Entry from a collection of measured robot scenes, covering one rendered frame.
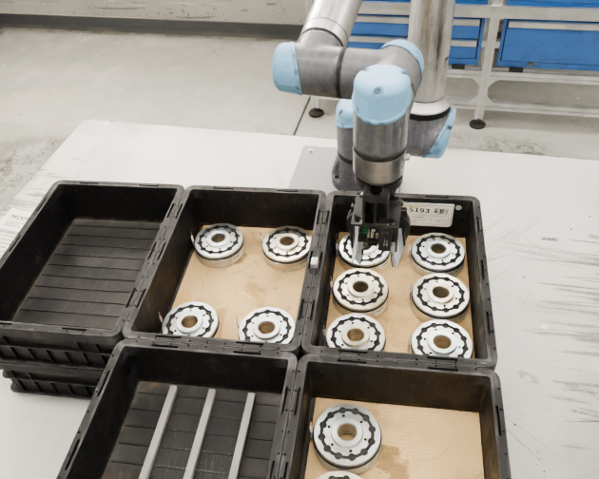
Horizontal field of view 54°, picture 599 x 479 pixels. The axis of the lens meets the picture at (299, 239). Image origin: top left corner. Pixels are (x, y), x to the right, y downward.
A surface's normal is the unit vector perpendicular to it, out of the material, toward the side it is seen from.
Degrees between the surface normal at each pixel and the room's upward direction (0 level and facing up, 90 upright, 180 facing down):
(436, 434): 0
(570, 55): 90
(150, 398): 0
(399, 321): 0
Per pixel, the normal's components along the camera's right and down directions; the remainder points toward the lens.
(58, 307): -0.07, -0.72
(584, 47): -0.24, 0.69
